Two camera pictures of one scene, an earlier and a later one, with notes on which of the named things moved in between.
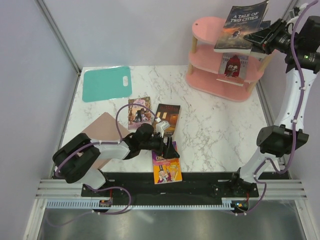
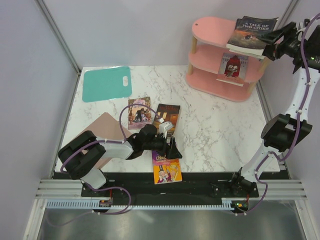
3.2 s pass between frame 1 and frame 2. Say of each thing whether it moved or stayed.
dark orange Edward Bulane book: stayed
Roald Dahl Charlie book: stayed
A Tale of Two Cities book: moved
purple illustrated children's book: stayed
